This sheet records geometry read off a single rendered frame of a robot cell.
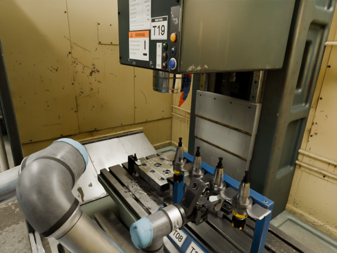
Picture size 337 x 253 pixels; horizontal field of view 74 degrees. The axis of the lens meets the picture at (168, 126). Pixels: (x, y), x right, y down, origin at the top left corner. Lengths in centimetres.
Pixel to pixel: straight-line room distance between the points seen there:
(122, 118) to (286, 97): 145
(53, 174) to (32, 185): 4
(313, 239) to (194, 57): 142
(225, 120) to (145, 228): 94
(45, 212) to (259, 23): 95
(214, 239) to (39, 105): 152
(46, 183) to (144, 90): 180
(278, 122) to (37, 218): 114
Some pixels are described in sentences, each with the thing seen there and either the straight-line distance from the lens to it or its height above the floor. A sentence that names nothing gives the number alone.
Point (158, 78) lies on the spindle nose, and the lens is 107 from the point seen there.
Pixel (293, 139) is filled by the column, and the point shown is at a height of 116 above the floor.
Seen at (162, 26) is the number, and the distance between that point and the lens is 82.
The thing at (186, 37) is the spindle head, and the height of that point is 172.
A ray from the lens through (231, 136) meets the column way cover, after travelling 146.
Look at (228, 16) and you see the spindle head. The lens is 90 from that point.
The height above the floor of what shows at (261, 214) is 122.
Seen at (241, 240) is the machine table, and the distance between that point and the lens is 116.
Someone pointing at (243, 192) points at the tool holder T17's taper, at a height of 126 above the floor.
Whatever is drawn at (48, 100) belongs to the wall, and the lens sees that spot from 197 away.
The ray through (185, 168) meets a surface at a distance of 95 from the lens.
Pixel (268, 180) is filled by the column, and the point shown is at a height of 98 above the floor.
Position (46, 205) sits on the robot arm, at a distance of 54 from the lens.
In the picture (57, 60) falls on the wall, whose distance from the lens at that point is 194.
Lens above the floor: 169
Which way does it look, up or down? 19 degrees down
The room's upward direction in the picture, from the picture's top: 2 degrees clockwise
